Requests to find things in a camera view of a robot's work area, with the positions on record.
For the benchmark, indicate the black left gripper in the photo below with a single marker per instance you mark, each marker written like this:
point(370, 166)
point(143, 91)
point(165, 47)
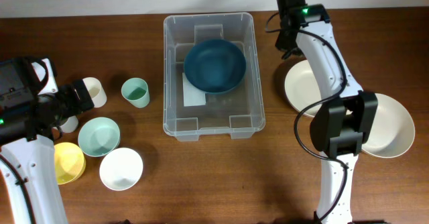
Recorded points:
point(76, 106)

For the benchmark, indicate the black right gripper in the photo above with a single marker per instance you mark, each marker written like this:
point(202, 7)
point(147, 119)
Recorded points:
point(281, 45)

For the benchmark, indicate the cream cup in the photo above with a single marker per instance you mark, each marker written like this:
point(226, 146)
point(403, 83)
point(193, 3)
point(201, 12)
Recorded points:
point(96, 91)

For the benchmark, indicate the light grey cup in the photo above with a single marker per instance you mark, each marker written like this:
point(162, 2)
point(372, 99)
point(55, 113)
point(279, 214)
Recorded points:
point(69, 124)

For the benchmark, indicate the cream bowl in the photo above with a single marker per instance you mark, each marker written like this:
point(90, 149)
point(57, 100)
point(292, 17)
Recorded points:
point(393, 131)
point(300, 86)

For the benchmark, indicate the mint green cup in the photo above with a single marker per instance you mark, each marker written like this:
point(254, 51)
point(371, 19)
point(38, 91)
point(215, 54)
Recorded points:
point(136, 91)

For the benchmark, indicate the dark blue bowl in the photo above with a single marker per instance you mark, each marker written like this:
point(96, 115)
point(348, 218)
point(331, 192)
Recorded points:
point(215, 66)

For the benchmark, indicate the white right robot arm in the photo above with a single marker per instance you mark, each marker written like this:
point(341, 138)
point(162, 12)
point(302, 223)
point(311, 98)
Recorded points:
point(346, 112)

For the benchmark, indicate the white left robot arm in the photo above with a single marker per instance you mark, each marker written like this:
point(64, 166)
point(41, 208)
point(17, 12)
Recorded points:
point(31, 105)

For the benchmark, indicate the clear plastic storage container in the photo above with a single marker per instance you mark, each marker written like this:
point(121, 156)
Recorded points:
point(238, 113)

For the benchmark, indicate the mint green small bowl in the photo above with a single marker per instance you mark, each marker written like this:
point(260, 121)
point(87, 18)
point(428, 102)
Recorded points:
point(99, 136)

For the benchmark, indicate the yellow small bowl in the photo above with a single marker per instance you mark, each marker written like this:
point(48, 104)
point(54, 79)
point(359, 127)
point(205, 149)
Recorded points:
point(70, 162)

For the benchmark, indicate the white small bowl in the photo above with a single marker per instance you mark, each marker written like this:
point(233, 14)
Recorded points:
point(121, 169)

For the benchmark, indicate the white label sticker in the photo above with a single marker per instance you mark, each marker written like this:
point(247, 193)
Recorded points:
point(192, 96)

